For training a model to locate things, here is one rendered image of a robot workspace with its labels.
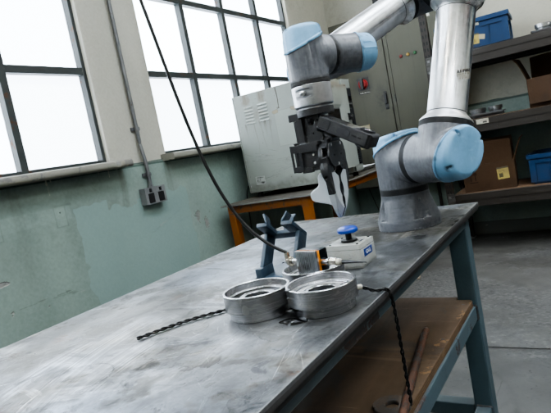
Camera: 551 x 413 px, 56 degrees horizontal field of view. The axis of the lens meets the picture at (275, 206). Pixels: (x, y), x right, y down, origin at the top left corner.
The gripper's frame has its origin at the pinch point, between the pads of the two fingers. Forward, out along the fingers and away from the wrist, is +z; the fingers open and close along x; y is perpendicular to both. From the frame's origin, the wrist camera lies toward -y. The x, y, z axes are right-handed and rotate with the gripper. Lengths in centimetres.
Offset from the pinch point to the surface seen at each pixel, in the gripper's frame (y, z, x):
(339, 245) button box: 0.6, 6.2, 3.1
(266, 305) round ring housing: 0.5, 8.1, 30.1
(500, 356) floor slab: 3, 91, -135
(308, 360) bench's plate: -12.0, 10.6, 41.5
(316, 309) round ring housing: -7.3, 9.0, 29.4
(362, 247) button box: -3.5, 7.1, 2.2
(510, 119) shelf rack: 10, -4, -319
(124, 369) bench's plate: 12.7, 10.6, 47.2
